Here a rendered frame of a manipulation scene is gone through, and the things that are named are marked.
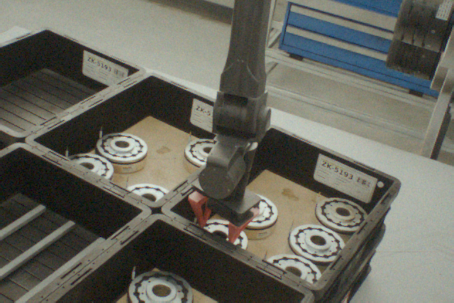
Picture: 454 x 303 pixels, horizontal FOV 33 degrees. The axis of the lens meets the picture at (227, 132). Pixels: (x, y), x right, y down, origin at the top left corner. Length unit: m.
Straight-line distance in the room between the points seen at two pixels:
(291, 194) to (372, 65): 1.84
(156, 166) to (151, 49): 2.43
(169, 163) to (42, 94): 0.37
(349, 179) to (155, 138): 0.42
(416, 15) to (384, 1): 1.55
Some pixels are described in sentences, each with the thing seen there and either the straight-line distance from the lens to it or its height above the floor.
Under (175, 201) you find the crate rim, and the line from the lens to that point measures 1.29.
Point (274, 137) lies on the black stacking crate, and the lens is 1.55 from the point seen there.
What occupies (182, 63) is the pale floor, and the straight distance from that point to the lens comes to 3.84.
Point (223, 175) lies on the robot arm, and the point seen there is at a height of 1.06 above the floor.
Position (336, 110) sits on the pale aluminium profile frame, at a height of 0.13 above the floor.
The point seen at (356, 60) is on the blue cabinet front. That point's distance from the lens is 3.33.
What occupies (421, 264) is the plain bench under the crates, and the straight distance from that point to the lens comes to 1.69.
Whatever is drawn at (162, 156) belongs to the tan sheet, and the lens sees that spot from 1.58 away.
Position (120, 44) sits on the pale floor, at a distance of 3.95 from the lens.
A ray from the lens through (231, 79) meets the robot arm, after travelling 1.15.
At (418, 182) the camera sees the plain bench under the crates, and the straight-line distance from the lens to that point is 1.95.
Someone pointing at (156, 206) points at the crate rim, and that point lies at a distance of 1.27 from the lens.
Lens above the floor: 1.70
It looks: 31 degrees down
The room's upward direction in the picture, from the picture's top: 11 degrees clockwise
